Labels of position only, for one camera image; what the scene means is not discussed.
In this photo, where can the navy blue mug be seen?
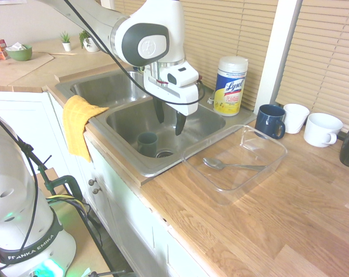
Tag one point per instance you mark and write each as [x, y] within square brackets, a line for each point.
[268, 121]

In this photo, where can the white kitchen cabinet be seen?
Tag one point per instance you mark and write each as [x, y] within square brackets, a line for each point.
[119, 207]

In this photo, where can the clear plastic container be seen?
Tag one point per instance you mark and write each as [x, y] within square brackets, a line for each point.
[234, 180]

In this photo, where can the metal sink drain strainer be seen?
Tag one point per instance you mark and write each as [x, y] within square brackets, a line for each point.
[164, 153]

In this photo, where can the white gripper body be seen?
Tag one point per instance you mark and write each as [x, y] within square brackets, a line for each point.
[185, 98]

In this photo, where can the white tapered cup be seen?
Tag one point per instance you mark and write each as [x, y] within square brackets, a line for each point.
[295, 118]

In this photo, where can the dark green cup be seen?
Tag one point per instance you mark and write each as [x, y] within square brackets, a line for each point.
[147, 144]

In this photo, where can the thin wooden stick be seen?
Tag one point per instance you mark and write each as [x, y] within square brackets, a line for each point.
[63, 53]

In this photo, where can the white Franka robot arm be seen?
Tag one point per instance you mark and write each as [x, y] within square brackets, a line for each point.
[145, 46]

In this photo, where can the metal spoon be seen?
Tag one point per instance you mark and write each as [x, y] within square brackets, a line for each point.
[213, 163]

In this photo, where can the sink hole cap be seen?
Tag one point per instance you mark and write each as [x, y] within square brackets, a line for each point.
[210, 100]

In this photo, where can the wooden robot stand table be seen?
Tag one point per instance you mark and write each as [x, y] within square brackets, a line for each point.
[73, 231]

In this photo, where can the leafy plant in white pot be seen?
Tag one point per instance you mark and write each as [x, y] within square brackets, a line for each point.
[90, 46]

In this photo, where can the green clamp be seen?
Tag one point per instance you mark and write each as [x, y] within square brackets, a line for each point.
[67, 180]

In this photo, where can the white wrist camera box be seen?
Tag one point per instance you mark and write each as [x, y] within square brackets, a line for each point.
[183, 75]

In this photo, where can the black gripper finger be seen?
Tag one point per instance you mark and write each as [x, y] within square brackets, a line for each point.
[180, 122]
[159, 111]

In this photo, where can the beige window blind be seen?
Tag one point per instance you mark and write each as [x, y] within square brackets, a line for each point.
[220, 29]
[324, 57]

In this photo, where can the crumpled white tissue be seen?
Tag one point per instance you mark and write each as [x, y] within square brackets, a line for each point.
[17, 46]

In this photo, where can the thin wooden board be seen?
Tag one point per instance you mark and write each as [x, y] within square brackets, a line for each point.
[15, 70]

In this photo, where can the yellow dish cloth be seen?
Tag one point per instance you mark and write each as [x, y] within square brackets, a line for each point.
[76, 121]

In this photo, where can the wide white mug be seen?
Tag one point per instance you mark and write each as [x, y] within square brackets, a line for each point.
[321, 130]

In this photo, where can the round cabinet knob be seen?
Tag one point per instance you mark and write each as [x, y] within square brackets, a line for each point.
[96, 190]
[92, 182]

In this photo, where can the small plant in white pot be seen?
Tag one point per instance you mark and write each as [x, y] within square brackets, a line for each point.
[66, 46]

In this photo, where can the Lysol wipes canister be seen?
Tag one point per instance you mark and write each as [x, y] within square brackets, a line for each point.
[230, 92]

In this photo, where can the stainless steel double sink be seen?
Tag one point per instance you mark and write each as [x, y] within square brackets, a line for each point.
[128, 124]

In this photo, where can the green bowl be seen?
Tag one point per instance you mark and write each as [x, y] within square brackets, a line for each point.
[20, 55]

